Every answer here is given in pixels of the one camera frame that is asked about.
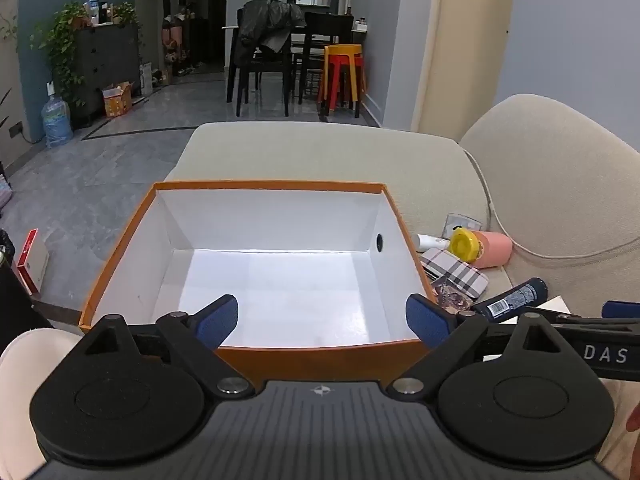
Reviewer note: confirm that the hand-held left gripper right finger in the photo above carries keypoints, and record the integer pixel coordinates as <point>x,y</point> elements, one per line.
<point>425,320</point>

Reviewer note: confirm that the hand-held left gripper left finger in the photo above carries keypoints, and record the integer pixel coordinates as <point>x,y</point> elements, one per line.
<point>220,317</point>

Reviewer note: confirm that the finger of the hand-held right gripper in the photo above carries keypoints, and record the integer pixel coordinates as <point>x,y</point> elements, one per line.
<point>620,309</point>

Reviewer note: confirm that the illustrated card box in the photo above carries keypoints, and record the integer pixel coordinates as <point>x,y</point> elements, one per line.
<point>452,301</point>

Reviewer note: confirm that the plaid case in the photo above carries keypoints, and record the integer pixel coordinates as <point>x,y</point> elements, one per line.
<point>452,274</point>

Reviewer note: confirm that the orange cardboard box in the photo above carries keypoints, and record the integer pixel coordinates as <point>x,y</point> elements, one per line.
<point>280,270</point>

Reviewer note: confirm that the white lotion tube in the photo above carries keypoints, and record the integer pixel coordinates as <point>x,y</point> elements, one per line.
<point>430,242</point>

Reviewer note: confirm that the yellow tape measure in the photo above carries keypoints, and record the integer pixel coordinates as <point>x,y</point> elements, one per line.
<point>465,245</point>

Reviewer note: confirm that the dark spray can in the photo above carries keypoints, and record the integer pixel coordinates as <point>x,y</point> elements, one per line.
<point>510,300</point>

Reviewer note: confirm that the pink bottle with spout lid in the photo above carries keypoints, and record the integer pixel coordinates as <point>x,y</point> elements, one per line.
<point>496,250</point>

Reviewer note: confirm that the small grey packet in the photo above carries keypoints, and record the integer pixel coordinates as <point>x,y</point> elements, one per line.
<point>462,221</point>

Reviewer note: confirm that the person's right hand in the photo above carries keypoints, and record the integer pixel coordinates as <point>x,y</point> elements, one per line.
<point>635,419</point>

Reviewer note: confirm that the person's right leg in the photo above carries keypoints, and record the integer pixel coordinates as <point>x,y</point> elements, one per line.
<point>620,440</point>

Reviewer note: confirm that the grey fabric cushion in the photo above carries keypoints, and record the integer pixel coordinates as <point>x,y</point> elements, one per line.
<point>492,210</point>

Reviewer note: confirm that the beige fabric sofa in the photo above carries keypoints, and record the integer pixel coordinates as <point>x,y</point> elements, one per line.
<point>325,155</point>

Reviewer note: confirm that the red flat box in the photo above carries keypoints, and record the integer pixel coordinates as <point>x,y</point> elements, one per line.
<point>30,260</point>

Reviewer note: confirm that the open cardboard box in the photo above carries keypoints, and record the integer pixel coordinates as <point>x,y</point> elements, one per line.
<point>117,100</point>

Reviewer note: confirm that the white carton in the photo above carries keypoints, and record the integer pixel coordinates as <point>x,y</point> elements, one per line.
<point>146,77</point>

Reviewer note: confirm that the black dining chair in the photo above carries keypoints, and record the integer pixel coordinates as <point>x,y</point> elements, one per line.
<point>265,69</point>
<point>327,27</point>

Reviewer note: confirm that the blue water jug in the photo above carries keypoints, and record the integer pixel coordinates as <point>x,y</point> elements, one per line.
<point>56,120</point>

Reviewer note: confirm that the beige door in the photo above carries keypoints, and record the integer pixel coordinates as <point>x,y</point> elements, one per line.
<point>465,60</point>

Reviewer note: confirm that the red stool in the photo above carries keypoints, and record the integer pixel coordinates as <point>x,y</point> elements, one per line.
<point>345,64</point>

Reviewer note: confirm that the stacked orange red stools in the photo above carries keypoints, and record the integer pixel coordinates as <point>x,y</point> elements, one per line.
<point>342,51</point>

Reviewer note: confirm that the dark cabinet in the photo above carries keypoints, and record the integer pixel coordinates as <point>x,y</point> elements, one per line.
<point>107,55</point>

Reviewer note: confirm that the cluttered shelf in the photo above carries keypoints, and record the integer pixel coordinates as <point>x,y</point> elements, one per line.
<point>172,35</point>

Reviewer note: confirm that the dining table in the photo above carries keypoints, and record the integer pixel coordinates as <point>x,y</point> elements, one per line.
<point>297,37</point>

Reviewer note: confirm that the dark jacket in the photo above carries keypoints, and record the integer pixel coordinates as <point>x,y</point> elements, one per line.
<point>270,25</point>

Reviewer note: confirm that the trailing green plant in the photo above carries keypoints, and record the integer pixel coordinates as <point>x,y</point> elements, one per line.
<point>62,45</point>

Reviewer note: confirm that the small potted plant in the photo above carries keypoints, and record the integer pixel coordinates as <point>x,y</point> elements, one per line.
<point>125,12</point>

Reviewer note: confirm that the clear bottle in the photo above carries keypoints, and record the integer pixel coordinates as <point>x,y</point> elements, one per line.
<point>92,6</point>

